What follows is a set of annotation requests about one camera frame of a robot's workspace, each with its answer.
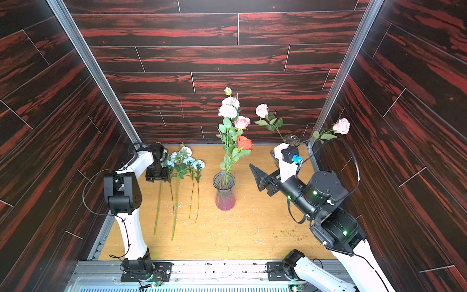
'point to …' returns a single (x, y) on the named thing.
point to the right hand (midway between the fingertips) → (268, 156)
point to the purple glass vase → (224, 182)
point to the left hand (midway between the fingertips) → (161, 179)
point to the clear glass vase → (292, 140)
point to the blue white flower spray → (177, 160)
